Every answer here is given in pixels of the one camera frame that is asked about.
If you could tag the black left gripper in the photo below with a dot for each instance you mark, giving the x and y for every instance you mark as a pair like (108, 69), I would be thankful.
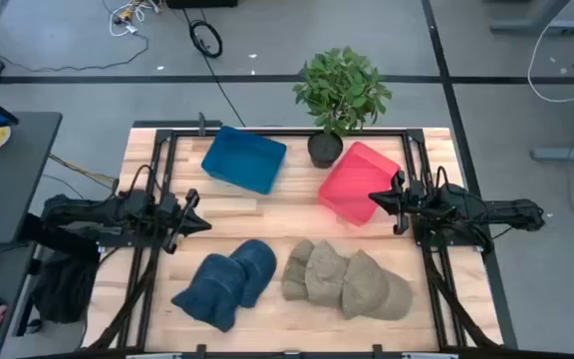
(191, 199)

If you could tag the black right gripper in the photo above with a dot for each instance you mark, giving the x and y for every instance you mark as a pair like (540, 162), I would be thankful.
(414, 199)

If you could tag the blue denim cap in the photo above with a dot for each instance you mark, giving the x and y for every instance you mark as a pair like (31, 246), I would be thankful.
(259, 269)
(207, 294)

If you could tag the beige cotton cap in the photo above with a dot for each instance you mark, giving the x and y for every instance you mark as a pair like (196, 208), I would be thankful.
(294, 274)
(367, 289)
(324, 274)

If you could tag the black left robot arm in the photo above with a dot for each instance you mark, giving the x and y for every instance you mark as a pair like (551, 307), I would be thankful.
(92, 212)

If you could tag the red plastic bin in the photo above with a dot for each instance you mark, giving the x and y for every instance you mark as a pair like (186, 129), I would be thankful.
(352, 184)

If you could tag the blue plastic bin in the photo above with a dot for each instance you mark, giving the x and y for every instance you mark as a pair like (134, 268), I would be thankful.
(242, 159)

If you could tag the green plant in black pot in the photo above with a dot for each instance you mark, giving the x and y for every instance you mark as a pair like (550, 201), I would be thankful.
(342, 90)

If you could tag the silver aluminium bar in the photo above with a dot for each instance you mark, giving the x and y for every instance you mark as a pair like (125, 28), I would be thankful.
(429, 356)
(155, 356)

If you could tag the black bag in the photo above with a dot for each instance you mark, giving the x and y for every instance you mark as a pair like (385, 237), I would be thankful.
(63, 289)

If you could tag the dark grey desk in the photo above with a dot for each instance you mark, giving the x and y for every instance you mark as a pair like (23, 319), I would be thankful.
(13, 174)

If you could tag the black box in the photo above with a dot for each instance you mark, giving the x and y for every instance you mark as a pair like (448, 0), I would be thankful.
(202, 3)

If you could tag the grey table foot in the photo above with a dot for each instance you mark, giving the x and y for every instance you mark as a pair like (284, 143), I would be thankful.
(536, 26)

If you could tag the black aluminium table frame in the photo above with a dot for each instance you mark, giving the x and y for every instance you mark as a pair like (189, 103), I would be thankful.
(297, 133)

